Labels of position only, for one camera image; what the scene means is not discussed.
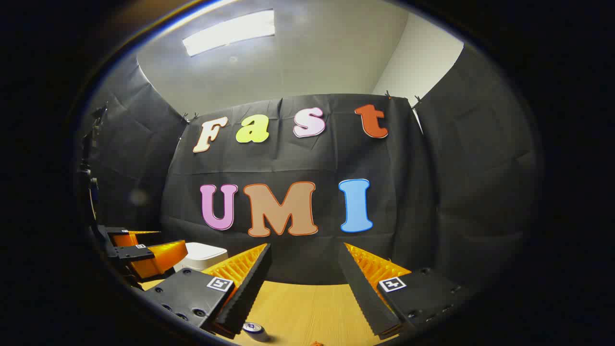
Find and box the white desktop garbage bin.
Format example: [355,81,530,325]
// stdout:
[173,242,229,272]

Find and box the black backdrop cloth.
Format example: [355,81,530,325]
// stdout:
[79,43,543,289]

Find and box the ceiling light panel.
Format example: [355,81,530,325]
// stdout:
[182,9,276,57]

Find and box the wooden desktop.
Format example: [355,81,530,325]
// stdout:
[139,276,399,346]

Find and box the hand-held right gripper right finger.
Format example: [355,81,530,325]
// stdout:
[338,243,474,340]

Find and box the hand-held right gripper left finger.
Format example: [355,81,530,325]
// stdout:
[144,243,272,339]

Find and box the silver blue pop can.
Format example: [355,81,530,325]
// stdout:
[242,322,272,343]

